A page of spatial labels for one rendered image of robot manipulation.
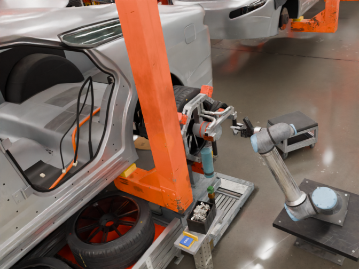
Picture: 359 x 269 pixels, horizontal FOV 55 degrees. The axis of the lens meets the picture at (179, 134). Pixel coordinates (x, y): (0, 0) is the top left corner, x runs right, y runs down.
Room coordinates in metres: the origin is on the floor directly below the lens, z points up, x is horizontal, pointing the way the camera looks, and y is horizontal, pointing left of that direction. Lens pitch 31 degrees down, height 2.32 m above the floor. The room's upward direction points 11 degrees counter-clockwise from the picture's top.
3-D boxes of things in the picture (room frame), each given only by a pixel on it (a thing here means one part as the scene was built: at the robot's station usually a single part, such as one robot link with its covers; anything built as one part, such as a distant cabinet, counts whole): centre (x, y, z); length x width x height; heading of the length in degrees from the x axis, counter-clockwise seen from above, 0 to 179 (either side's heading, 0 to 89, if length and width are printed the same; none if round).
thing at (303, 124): (3.11, -1.21, 0.17); 0.43 x 0.36 x 0.34; 103
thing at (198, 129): (2.40, -0.23, 0.85); 0.21 x 0.14 x 0.14; 50
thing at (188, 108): (2.45, -0.17, 0.85); 0.54 x 0.07 x 0.54; 140
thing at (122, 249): (1.97, 0.66, 0.39); 0.66 x 0.66 x 0.24
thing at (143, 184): (2.18, 0.36, 0.69); 0.52 x 0.17 x 0.35; 50
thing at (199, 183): (2.56, -0.04, 0.32); 0.40 x 0.30 x 0.28; 140
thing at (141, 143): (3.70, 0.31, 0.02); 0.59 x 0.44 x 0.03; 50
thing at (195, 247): (1.77, -0.02, 0.44); 0.43 x 0.17 x 0.03; 140
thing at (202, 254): (1.74, 0.00, 0.21); 0.10 x 0.10 x 0.42; 50
